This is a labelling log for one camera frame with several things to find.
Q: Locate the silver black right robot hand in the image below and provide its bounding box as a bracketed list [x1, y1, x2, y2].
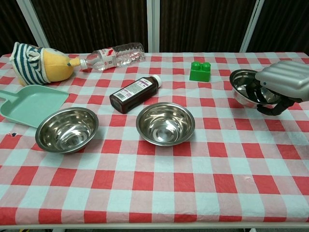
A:
[246, 60, 309, 116]

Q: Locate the stainless steel bowl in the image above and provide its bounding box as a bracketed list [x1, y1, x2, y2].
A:
[229, 69, 282, 107]
[136, 102, 196, 146]
[35, 107, 99, 154]

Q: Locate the green toy building block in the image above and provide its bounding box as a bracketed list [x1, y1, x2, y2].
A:
[189, 61, 211, 83]

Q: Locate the red white checkered tablecloth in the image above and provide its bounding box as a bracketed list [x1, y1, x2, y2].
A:
[0, 52, 309, 224]

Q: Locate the brown medicine bottle white cap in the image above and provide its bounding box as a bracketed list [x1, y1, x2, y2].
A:
[109, 74, 163, 114]

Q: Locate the clear plastic water bottle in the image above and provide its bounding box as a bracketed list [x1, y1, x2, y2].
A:
[80, 42, 146, 72]

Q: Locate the yellow plush toy striped hat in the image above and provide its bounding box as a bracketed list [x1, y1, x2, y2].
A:
[9, 42, 80, 87]

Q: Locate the mint green plastic dustpan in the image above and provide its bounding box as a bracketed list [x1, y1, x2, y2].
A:
[0, 84, 70, 128]

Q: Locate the white partition frame post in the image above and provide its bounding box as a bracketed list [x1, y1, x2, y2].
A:
[239, 0, 265, 53]
[147, 0, 160, 53]
[16, 0, 50, 49]

